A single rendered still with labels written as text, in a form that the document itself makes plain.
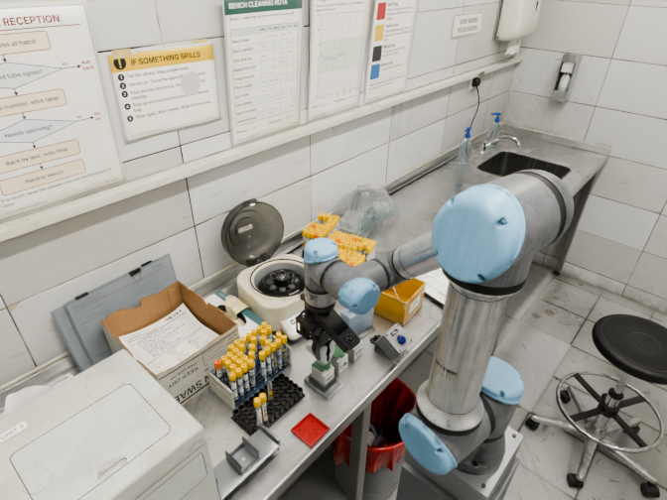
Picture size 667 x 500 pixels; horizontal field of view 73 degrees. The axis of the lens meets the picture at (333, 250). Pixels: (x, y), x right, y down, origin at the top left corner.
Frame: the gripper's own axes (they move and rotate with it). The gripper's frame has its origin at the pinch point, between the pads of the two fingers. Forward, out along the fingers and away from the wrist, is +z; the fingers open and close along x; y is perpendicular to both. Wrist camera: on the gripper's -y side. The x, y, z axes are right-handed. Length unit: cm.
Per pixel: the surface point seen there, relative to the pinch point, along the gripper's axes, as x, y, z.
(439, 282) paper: -60, 0, 8
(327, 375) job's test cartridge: 1.0, -1.1, 3.0
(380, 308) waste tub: -32.6, 5.9, 5.9
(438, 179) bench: -140, 46, 10
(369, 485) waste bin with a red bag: -21, -5, 81
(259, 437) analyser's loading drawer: 23.4, -0.3, 5.5
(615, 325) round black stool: -112, -53, 32
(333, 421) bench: 6.6, -8.1, 9.5
